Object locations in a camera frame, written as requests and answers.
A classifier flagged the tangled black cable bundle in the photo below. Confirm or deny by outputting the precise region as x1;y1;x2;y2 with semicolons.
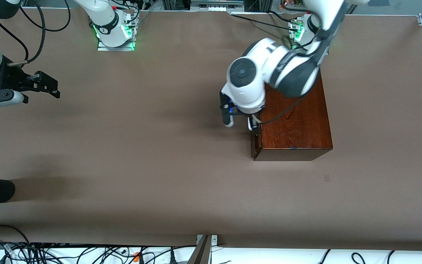
0;238;197;264

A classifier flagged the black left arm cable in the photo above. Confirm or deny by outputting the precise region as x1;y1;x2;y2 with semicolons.
260;0;347;125

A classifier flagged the grey metal rail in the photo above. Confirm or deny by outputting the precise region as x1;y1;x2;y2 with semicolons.
191;0;244;11

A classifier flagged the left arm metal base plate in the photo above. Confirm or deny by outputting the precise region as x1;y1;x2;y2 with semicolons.
289;18;308;50

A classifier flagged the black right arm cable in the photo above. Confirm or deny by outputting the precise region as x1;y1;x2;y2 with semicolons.
0;0;70;67

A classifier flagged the light wood drawer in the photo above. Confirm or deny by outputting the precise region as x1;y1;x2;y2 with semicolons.
251;130;263;159

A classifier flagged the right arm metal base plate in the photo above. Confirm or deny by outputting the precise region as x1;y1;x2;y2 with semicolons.
97;10;136;51

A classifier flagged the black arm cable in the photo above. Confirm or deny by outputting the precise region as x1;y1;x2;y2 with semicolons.
0;0;70;67
260;0;347;125

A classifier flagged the dark brown wooden cabinet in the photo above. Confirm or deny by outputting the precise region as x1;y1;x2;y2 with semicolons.
251;70;333;162

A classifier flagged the black cable on table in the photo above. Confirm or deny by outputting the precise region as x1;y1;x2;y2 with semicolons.
231;11;299;32

